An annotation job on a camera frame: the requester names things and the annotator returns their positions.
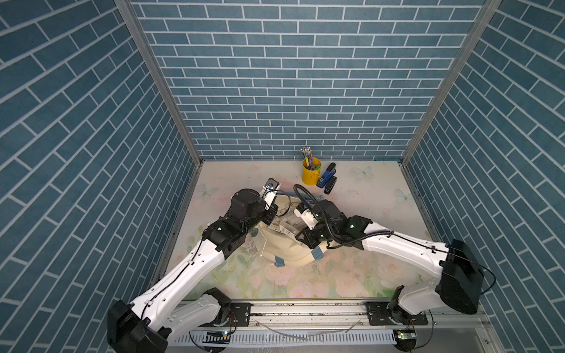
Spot clear compass set case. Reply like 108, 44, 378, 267
275, 221, 308, 241

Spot cream canvas tote bag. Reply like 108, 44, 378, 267
251, 194, 327, 267

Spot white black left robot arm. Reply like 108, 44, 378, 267
107, 179, 280, 352

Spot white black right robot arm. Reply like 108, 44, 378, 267
293, 184, 489, 324

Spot black stapler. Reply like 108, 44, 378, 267
324, 176, 337, 195

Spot blue stapler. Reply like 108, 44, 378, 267
316, 163, 336, 188

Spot yellow pencil cup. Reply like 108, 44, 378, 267
302, 158, 322, 186

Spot pencils in cup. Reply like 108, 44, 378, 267
301, 146, 316, 171

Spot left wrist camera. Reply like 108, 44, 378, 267
261, 178, 280, 198

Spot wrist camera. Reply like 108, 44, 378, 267
261, 178, 280, 198
294, 202, 319, 230

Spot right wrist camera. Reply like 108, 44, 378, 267
294, 202, 319, 230

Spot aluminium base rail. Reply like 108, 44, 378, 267
115, 299, 504, 353

